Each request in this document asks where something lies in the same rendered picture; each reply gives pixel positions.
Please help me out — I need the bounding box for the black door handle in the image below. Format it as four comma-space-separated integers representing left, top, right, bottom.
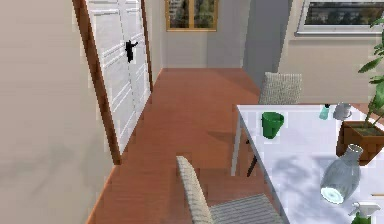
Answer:
124, 39, 139, 64

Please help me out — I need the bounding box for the green spray bottle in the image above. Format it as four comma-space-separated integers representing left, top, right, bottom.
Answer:
348, 201, 382, 224

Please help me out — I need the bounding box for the clear glass vase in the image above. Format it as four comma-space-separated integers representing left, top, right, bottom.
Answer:
320, 143, 364, 205

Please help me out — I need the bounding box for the wooden framed window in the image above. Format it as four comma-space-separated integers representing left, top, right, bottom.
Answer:
164, 0, 220, 33

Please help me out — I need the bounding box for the green cup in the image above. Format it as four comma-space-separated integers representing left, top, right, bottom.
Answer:
260, 111, 285, 140

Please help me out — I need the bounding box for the grey woven chair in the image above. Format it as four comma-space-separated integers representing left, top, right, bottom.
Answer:
246, 71, 304, 178
175, 155, 285, 224

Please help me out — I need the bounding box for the house plant in brown pot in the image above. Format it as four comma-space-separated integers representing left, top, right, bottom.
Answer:
335, 15, 384, 167

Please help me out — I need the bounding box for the teal small bottle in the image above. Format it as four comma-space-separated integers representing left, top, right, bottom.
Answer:
318, 103, 331, 121

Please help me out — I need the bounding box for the white panelled room door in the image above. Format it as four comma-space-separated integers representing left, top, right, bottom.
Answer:
72, 0, 154, 166

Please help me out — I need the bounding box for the white framed window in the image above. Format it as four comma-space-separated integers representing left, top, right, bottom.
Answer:
294, 0, 384, 37

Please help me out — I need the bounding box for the white table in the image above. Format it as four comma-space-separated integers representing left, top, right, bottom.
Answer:
230, 103, 384, 224

